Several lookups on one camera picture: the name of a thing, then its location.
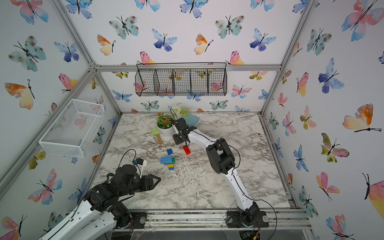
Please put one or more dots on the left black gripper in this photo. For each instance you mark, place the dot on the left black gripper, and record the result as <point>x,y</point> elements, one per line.
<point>149,185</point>

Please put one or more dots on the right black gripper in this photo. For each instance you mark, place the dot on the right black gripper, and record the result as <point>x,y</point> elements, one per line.
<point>176,139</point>

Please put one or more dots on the green long lego brick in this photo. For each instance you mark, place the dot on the green long lego brick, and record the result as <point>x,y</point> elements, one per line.
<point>172,162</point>

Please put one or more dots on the light blue long lego brick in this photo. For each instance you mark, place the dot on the light blue long lego brick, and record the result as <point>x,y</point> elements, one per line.
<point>166,160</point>

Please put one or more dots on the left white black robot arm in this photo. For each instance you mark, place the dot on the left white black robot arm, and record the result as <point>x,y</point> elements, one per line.
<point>102,208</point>

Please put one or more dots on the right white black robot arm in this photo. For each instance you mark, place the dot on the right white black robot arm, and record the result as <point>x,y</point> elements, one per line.
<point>221,159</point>

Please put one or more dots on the red long lego brick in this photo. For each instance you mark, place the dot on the red long lego brick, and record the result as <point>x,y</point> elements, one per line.
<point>187,151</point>

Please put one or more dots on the teal whale shaped dish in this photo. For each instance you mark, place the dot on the teal whale shaped dish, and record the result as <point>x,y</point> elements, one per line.
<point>191,119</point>

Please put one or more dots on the white pot with flowers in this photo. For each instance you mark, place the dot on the white pot with flowers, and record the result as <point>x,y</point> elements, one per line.
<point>165,120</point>

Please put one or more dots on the green toy rake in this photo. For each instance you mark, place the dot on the green toy rake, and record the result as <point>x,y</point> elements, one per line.
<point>155,132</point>

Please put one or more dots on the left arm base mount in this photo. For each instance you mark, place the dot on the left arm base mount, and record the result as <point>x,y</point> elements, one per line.
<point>132,220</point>

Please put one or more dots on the black wire wall basket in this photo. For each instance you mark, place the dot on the black wire wall basket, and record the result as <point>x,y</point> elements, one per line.
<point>181,79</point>

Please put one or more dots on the white mesh wall basket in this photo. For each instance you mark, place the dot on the white mesh wall basket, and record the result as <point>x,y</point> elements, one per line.
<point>71,131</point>

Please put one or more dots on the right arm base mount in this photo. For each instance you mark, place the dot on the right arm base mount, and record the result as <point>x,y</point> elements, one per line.
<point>238,219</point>

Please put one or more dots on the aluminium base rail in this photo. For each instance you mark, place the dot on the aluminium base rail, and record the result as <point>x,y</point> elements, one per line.
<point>214,220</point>

